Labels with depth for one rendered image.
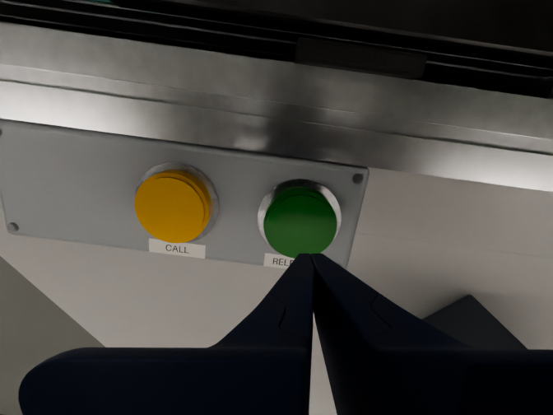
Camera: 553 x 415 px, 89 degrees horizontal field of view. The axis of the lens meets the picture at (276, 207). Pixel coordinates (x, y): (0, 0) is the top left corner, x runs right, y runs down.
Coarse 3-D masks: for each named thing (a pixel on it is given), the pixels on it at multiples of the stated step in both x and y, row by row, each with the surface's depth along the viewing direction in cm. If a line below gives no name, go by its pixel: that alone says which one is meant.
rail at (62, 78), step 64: (0, 64) 15; (64, 64) 14; (128, 64) 14; (192, 64) 14; (256, 64) 14; (320, 64) 13; (384, 64) 13; (128, 128) 15; (192, 128) 15; (256, 128) 15; (320, 128) 15; (384, 128) 15; (448, 128) 15; (512, 128) 14
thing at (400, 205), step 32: (384, 192) 26; (416, 192) 26; (448, 192) 26; (480, 192) 26; (512, 192) 26; (544, 192) 26; (384, 224) 27; (416, 224) 27; (448, 224) 27; (480, 224) 27; (512, 224) 27; (544, 224) 27; (544, 256) 28
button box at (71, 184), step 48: (0, 144) 15; (48, 144) 15; (96, 144) 15; (144, 144) 15; (192, 144) 15; (0, 192) 16; (48, 192) 16; (96, 192) 16; (240, 192) 16; (336, 192) 16; (96, 240) 17; (144, 240) 17; (192, 240) 17; (240, 240) 17; (336, 240) 17
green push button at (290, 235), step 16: (288, 192) 15; (304, 192) 15; (272, 208) 15; (288, 208) 15; (304, 208) 15; (320, 208) 15; (272, 224) 15; (288, 224) 15; (304, 224) 15; (320, 224) 15; (336, 224) 15; (272, 240) 15; (288, 240) 15; (304, 240) 15; (320, 240) 15; (288, 256) 16
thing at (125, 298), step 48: (0, 240) 28; (48, 240) 28; (384, 240) 28; (48, 288) 30; (96, 288) 30; (144, 288) 30; (192, 288) 30; (240, 288) 30; (384, 288) 29; (432, 288) 29; (480, 288) 29; (528, 288) 29; (96, 336) 32; (144, 336) 32; (192, 336) 32; (528, 336) 31
